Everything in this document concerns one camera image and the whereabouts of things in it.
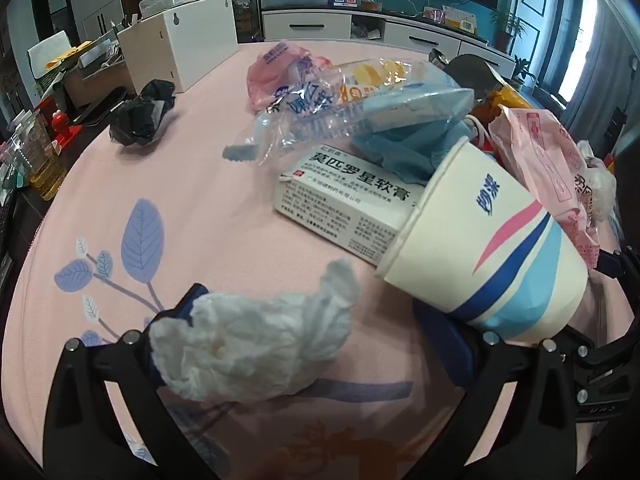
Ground pink plastic packet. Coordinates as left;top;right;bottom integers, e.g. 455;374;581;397
246;42;333;111

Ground black tray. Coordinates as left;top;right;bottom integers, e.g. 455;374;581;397
70;86;128;127

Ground clear printed plastic bag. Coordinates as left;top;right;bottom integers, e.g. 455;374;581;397
222;57;416;166

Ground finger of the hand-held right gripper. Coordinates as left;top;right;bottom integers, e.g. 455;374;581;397
560;324;640;391
594;246;640;281

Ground white television cabinet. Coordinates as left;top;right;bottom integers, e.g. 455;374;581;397
261;5;518;78

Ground tall potted plant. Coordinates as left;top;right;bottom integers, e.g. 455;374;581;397
492;10;526;53

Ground clear plastic storage box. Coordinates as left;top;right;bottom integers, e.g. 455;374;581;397
139;0;197;16

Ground blue face mask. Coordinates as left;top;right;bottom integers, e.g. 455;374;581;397
352;67;476;186

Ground crumpled black plastic bag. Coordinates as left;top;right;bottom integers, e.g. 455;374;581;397
109;80;177;147

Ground white tissue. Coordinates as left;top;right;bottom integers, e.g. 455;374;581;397
148;259;362;403

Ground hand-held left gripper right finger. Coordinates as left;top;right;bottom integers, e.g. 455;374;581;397
412;305;596;480

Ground yellow snack bag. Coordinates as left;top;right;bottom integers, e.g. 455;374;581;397
492;87;536;111

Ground white striped paper cup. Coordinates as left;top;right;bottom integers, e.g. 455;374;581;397
375;136;590;345

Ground white medicine box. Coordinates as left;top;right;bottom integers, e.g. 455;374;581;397
272;144;426;267

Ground white wooden box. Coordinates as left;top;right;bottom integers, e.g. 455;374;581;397
116;0;239;95

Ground pink printed wrapper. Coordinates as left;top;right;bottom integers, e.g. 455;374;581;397
487;105;601;271

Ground desk calendar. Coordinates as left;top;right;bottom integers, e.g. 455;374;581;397
425;5;478;36

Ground red toy figure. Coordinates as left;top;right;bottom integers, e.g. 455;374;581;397
50;112;83;146

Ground cardboard box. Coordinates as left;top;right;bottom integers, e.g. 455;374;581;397
62;42;133;111

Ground yellow oil bottle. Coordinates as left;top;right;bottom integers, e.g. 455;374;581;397
27;125;68;201

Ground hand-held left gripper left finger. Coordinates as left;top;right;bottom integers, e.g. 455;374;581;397
42;282;211;480

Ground small potted plant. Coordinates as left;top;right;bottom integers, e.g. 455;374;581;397
512;57;538;91

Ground pink floral tablecloth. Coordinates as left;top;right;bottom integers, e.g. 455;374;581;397
0;40;621;480

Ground crumpled white plastic bag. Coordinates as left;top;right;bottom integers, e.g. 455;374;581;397
577;140;618;223

